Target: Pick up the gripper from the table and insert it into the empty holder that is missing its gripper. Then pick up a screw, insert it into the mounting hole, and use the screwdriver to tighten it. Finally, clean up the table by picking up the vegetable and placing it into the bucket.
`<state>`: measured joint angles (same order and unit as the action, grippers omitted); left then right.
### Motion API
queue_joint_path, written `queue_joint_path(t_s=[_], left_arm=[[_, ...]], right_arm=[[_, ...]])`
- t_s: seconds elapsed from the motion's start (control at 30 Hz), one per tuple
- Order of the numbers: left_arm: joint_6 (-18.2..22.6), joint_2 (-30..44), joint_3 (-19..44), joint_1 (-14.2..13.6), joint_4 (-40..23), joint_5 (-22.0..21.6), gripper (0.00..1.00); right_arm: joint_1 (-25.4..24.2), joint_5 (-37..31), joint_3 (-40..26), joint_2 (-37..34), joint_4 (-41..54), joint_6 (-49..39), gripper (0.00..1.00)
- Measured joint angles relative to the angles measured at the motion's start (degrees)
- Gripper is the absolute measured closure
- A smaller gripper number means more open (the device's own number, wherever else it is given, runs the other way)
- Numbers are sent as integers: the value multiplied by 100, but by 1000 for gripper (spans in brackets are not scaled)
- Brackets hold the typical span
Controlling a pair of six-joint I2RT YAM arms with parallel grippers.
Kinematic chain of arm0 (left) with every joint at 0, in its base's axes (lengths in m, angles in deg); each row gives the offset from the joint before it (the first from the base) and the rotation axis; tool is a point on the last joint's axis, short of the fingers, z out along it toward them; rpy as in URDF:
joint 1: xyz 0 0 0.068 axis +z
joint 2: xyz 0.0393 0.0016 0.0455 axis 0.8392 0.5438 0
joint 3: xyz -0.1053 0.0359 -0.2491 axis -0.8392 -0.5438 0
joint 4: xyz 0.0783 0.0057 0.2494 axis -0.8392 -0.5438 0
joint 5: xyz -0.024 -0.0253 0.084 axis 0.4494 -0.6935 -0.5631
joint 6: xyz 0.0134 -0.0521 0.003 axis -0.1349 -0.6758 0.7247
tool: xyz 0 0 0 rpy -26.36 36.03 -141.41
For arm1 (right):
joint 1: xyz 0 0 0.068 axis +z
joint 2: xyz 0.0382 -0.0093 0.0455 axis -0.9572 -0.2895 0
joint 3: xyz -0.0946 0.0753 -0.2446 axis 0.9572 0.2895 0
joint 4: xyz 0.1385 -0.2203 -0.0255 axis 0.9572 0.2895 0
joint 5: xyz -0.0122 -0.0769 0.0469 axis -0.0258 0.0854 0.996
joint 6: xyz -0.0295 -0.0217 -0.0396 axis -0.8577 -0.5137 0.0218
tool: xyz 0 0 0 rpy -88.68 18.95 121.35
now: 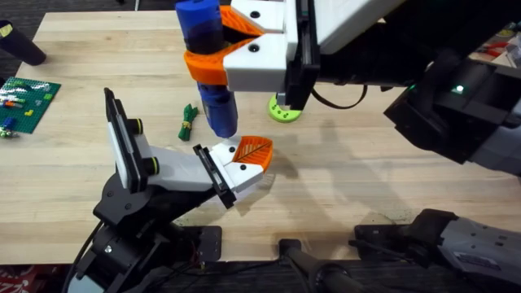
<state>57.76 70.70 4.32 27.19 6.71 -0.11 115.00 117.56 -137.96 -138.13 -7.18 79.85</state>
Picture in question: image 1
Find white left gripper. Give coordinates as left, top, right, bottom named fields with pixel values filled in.
left=93, top=133, right=274, bottom=228

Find blue electric screwdriver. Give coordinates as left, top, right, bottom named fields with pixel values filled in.
left=174, top=0, right=239, bottom=139

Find green toy vegetable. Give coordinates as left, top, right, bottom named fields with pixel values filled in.
left=177, top=103, right=199, bottom=142

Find green disc with holes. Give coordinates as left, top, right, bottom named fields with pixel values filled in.
left=267, top=92, right=303, bottom=124

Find black stand pole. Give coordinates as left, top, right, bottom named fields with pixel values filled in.
left=278, top=238, right=367, bottom=293

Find black left wrist plate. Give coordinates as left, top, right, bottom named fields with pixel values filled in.
left=103, top=87, right=160, bottom=193

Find green board with toy blocks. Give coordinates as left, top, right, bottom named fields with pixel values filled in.
left=0, top=76, right=62, bottom=139

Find black cylinder with yellow label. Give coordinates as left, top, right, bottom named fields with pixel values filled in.
left=0, top=20, right=47, bottom=67

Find red printed package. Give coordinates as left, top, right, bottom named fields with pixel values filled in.
left=0, top=264, right=48, bottom=293

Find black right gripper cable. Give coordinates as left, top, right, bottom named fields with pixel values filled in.
left=311, top=83, right=370, bottom=111

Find black mounting rail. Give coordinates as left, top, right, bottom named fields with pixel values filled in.
left=162, top=223, right=521, bottom=293

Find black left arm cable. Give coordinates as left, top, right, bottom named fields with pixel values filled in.
left=60, top=219, right=105, bottom=293

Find red handled pliers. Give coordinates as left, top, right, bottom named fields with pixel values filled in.
left=478, top=40, right=510, bottom=58

